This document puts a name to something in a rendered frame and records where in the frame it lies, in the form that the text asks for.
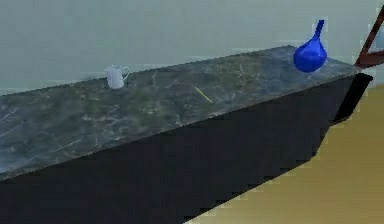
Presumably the yellow pencil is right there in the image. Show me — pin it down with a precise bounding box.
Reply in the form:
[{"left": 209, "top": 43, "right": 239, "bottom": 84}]
[{"left": 194, "top": 86, "right": 214, "bottom": 104}]

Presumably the black marble-topped counter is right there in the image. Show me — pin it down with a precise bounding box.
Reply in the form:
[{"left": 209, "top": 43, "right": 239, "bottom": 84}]
[{"left": 0, "top": 45, "right": 374, "bottom": 224}]

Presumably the blue round vase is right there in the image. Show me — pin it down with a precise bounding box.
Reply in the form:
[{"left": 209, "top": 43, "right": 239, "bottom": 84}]
[{"left": 292, "top": 19, "right": 329, "bottom": 74}]

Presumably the brown wooden framed window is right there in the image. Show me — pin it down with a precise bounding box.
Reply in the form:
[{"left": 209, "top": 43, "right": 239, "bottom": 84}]
[{"left": 353, "top": 4, "right": 384, "bottom": 70}]

